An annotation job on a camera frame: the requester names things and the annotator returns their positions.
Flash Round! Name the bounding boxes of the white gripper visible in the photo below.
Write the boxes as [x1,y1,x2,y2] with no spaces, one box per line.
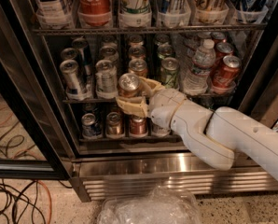
[116,77,186,129]

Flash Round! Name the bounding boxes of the orange soda can front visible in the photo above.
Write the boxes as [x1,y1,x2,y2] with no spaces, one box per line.
[118,73,142,98]

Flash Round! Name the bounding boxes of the orange soda can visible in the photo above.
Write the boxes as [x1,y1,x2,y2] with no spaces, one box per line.
[118,73,142,98]
[128,59,148,77]

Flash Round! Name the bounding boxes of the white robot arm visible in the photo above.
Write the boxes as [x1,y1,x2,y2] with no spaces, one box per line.
[116,73,278,181]

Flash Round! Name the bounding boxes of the red orange can bottom shelf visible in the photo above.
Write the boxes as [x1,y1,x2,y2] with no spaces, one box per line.
[130,116,147,137]

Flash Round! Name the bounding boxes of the white silver can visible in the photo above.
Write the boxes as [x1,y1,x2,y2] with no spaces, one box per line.
[95,60,118,93]

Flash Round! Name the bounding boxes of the green soda can front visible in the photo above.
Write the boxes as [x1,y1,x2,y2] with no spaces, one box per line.
[160,57,179,89]

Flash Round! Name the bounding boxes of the green soda can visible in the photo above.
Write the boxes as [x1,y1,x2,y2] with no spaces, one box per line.
[157,44,175,61]
[160,57,179,89]

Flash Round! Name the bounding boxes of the gold can bottom shelf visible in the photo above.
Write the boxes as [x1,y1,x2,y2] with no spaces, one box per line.
[106,112,124,137]

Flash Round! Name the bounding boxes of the clear water bottle middle shelf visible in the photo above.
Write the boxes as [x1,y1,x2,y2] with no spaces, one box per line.
[183,39,215,95]

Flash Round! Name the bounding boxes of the blue can bottom shelf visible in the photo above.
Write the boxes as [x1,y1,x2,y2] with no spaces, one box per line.
[81,113,102,139]

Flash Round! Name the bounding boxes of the blue silver can front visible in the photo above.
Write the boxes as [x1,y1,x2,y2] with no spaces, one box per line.
[60,60,86,95]

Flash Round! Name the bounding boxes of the red cola can front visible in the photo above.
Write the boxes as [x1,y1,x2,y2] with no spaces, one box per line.
[212,55,242,88]

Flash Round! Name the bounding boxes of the large green white can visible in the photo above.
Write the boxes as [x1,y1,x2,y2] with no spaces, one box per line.
[118,0,151,27]

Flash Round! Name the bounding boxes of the large blue striped can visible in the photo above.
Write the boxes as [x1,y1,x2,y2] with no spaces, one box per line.
[156,0,190,28]

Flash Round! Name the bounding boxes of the stainless steel fridge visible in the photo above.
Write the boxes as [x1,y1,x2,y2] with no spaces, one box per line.
[0,0,278,202]

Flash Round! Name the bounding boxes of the large red cola can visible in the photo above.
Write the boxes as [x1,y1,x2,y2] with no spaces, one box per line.
[79,0,110,27]

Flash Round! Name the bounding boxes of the large gold patterned can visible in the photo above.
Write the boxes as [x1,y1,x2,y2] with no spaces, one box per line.
[195,0,225,23]

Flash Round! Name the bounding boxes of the large white tea can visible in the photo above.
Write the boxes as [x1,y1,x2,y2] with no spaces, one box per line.
[35,0,73,25]

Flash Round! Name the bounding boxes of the large dark blue can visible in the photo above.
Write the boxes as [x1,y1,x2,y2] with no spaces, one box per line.
[230,0,266,24]

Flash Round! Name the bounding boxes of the juice bottle white cap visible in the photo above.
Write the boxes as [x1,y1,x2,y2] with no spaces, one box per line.
[151,123,171,137]

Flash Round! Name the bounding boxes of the clear plastic bag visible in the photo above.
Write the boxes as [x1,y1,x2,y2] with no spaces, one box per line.
[97,186,202,224]

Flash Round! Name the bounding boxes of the orange floor cable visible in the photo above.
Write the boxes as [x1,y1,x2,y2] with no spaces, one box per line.
[0,105,53,224]

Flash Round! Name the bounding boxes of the black floor cables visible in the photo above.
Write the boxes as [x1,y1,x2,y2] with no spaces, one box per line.
[0,119,72,224]

